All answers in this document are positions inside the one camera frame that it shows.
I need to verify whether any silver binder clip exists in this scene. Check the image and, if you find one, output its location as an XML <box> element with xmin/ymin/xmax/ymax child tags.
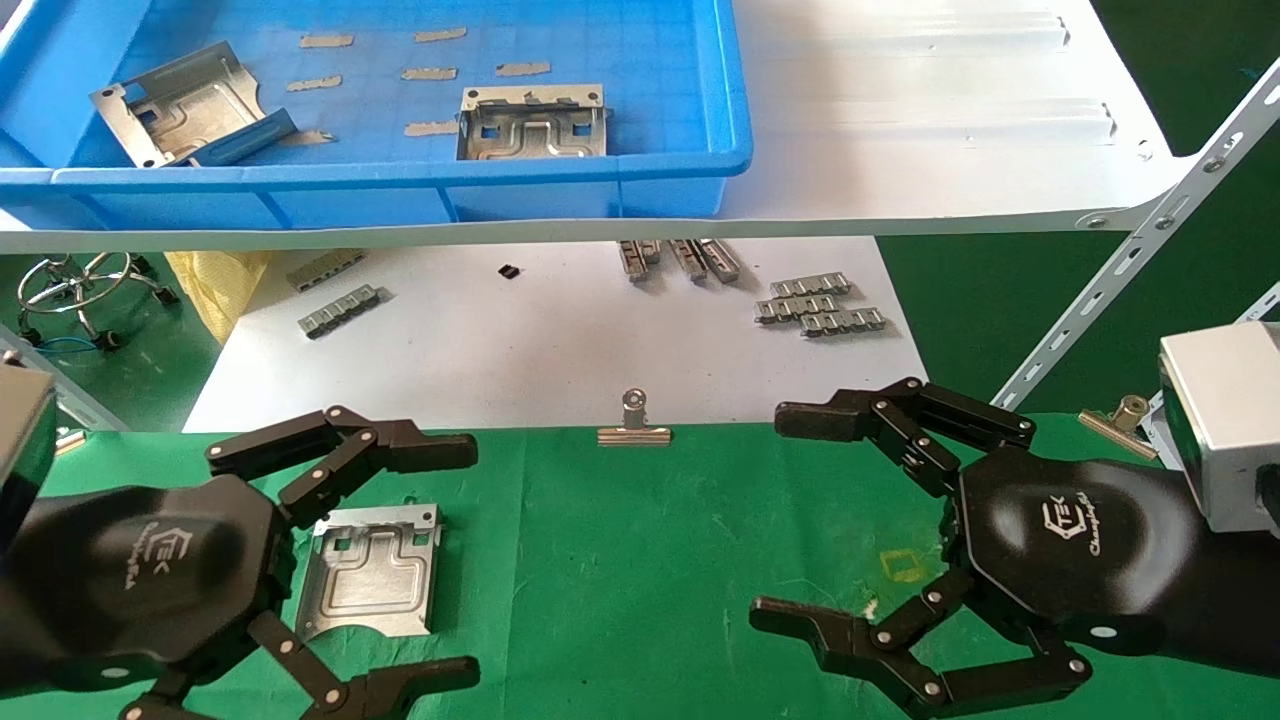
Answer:
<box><xmin>598</xmin><ymin>389</ymin><xmax>673</xmax><ymax>447</ymax></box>

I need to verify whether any blue plastic bin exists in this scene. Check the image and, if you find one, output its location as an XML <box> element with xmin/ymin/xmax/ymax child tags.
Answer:
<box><xmin>0</xmin><ymin>0</ymin><xmax>754</xmax><ymax>233</ymax></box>

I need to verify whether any green cloth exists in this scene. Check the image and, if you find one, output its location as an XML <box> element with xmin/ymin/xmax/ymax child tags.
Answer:
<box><xmin>0</xmin><ymin>412</ymin><xmax>1280</xmax><ymax>720</ymax></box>

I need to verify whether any metal bracket plate, left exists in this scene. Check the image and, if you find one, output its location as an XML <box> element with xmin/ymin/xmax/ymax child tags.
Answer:
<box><xmin>90</xmin><ymin>40</ymin><xmax>299</xmax><ymax>169</ymax></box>

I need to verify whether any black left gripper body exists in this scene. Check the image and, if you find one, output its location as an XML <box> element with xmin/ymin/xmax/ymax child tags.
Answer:
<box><xmin>0</xmin><ymin>474</ymin><xmax>297</xmax><ymax>693</ymax></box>

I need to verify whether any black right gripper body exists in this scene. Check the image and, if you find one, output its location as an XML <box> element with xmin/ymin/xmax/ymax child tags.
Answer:
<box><xmin>943</xmin><ymin>444</ymin><xmax>1203</xmax><ymax>658</ymax></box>

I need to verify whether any chrome stool base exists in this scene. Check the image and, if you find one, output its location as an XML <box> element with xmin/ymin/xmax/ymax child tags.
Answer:
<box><xmin>15</xmin><ymin>252</ymin><xmax>181</xmax><ymax>351</ymax></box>

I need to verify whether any white metal shelf panel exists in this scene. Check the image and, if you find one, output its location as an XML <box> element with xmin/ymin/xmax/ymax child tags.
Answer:
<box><xmin>0</xmin><ymin>0</ymin><xmax>1201</xmax><ymax>256</ymax></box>

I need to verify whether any grey slotted angle rail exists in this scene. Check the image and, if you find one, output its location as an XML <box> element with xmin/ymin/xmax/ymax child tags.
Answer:
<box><xmin>0</xmin><ymin>325</ymin><xmax>131</xmax><ymax>433</ymax></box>

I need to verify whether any yellow plastic bag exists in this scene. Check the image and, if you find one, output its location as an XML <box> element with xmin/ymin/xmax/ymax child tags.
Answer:
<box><xmin>165</xmin><ymin>250</ymin><xmax>271</xmax><ymax>346</ymax></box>

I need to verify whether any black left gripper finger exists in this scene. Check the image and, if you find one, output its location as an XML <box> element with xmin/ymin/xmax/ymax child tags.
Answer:
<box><xmin>120</xmin><ymin>610</ymin><xmax>482</xmax><ymax>720</ymax></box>
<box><xmin>205</xmin><ymin>404</ymin><xmax>479</xmax><ymax>528</ymax></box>

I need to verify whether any white slotted angle post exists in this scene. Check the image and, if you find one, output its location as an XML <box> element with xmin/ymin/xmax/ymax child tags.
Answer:
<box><xmin>990</xmin><ymin>60</ymin><xmax>1280</xmax><ymax>413</ymax></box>
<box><xmin>1235</xmin><ymin>283</ymin><xmax>1280</xmax><ymax>324</ymax></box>

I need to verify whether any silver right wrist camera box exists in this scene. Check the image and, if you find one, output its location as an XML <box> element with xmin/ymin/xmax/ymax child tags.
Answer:
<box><xmin>1158</xmin><ymin>322</ymin><xmax>1280</xmax><ymax>537</ymax></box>

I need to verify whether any stamped sheet metal bracket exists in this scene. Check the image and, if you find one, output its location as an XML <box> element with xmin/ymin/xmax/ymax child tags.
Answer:
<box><xmin>297</xmin><ymin>503</ymin><xmax>443</xmax><ymax>641</ymax></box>
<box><xmin>457</xmin><ymin>84</ymin><xmax>611</xmax><ymax>161</ymax></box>

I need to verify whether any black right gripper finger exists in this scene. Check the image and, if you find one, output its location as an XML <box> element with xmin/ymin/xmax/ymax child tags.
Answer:
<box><xmin>749</xmin><ymin>570</ymin><xmax>1093</xmax><ymax>719</ymax></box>
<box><xmin>773</xmin><ymin>377</ymin><xmax>1037</xmax><ymax>498</ymax></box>

